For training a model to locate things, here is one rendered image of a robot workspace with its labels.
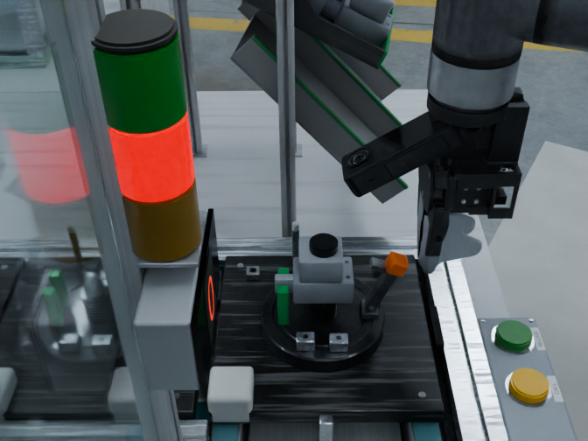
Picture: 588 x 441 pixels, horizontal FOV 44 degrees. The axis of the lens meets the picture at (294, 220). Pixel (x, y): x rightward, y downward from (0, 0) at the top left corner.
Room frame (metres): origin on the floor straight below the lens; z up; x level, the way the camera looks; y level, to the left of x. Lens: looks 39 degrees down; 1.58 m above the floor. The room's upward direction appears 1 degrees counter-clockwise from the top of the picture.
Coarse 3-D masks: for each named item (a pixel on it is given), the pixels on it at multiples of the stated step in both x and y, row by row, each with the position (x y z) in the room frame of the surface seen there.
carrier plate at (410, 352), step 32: (256, 256) 0.69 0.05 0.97; (288, 256) 0.69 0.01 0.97; (352, 256) 0.69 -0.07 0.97; (384, 256) 0.69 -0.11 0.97; (224, 288) 0.63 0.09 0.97; (256, 288) 0.63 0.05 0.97; (416, 288) 0.63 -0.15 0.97; (224, 320) 0.58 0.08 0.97; (256, 320) 0.58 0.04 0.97; (416, 320) 0.58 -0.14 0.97; (224, 352) 0.53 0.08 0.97; (256, 352) 0.53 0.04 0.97; (384, 352) 0.53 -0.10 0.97; (416, 352) 0.53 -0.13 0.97; (256, 384) 0.49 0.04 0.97; (288, 384) 0.49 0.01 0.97; (320, 384) 0.49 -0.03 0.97; (352, 384) 0.49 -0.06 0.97; (384, 384) 0.49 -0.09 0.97; (416, 384) 0.48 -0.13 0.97; (256, 416) 0.45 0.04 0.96; (288, 416) 0.45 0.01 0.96; (352, 416) 0.45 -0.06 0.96; (384, 416) 0.45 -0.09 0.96; (416, 416) 0.45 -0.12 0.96
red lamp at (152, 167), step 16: (112, 128) 0.37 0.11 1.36; (176, 128) 0.37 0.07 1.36; (112, 144) 0.37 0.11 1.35; (128, 144) 0.36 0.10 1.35; (144, 144) 0.36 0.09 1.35; (160, 144) 0.36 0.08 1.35; (176, 144) 0.37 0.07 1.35; (128, 160) 0.36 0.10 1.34; (144, 160) 0.36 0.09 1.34; (160, 160) 0.36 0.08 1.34; (176, 160) 0.37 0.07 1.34; (192, 160) 0.38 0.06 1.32; (128, 176) 0.36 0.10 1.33; (144, 176) 0.36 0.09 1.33; (160, 176) 0.36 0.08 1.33; (176, 176) 0.36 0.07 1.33; (192, 176) 0.38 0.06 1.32; (128, 192) 0.36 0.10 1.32; (144, 192) 0.36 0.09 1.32; (160, 192) 0.36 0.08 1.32; (176, 192) 0.36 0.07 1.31
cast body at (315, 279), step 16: (304, 240) 0.59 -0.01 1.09; (320, 240) 0.57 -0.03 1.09; (336, 240) 0.57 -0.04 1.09; (304, 256) 0.56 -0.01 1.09; (320, 256) 0.56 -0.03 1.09; (336, 256) 0.56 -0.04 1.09; (304, 272) 0.55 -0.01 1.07; (320, 272) 0.55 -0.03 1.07; (336, 272) 0.55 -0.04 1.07; (352, 272) 0.57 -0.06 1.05; (304, 288) 0.55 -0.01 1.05; (320, 288) 0.55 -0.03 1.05; (336, 288) 0.55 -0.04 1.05; (352, 288) 0.55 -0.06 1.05
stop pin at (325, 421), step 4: (320, 416) 0.45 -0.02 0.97; (324, 416) 0.45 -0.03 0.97; (328, 416) 0.45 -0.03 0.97; (332, 416) 0.45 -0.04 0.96; (320, 420) 0.44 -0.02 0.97; (324, 420) 0.44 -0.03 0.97; (328, 420) 0.44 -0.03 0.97; (332, 420) 0.44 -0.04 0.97; (320, 424) 0.44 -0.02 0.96; (324, 424) 0.44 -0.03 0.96; (328, 424) 0.44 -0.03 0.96; (332, 424) 0.44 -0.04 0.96; (320, 428) 0.44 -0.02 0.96; (324, 428) 0.44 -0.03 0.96; (328, 428) 0.44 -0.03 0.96; (332, 428) 0.44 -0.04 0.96; (320, 432) 0.44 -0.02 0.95; (324, 432) 0.44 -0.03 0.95; (328, 432) 0.44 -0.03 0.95; (332, 432) 0.44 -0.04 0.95; (320, 436) 0.44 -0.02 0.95; (324, 436) 0.44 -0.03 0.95; (328, 436) 0.44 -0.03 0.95; (320, 440) 0.44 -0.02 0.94; (324, 440) 0.44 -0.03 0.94; (328, 440) 0.44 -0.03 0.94
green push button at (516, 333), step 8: (512, 320) 0.57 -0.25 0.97; (496, 328) 0.56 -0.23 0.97; (504, 328) 0.56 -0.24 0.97; (512, 328) 0.56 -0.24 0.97; (520, 328) 0.56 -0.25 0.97; (528, 328) 0.56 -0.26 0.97; (496, 336) 0.55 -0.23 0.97; (504, 336) 0.55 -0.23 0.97; (512, 336) 0.55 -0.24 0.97; (520, 336) 0.55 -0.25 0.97; (528, 336) 0.55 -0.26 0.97; (504, 344) 0.54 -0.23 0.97; (512, 344) 0.54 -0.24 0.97; (520, 344) 0.54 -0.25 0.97; (528, 344) 0.54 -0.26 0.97
